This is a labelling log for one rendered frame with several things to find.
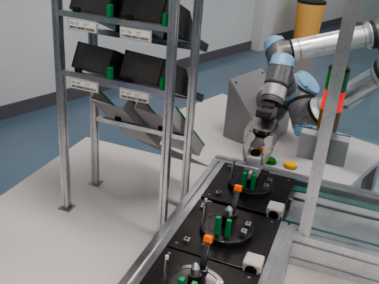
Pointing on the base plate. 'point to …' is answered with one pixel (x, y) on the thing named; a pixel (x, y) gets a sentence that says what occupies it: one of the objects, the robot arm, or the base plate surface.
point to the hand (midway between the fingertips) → (254, 158)
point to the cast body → (253, 163)
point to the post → (329, 113)
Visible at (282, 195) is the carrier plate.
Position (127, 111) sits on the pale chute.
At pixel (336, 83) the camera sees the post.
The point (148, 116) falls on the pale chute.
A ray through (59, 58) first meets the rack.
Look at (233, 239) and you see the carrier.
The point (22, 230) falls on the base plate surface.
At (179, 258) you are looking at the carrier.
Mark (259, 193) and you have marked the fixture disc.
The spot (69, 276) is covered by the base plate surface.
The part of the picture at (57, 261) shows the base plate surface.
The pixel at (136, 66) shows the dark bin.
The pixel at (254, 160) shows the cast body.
